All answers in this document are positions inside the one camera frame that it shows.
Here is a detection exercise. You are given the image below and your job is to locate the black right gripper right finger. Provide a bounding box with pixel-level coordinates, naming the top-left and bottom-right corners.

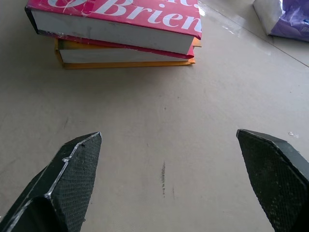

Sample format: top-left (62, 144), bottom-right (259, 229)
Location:
top-left (236, 129), bottom-right (309, 232)

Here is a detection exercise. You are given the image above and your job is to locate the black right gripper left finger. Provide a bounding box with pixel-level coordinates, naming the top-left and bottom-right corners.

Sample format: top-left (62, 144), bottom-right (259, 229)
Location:
top-left (0, 131), bottom-right (102, 232)

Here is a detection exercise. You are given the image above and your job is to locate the orange hardcover book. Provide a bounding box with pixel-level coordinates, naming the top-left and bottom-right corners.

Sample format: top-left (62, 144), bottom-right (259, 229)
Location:
top-left (54, 38), bottom-right (202, 70)

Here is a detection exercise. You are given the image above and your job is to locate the purple and white package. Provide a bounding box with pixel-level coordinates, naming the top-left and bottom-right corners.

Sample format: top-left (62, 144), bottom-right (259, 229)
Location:
top-left (252, 0), bottom-right (309, 43)

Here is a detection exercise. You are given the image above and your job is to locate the pink hardcover book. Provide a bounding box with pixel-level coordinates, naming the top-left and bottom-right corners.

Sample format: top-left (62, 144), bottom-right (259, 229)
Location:
top-left (25, 0), bottom-right (202, 59)

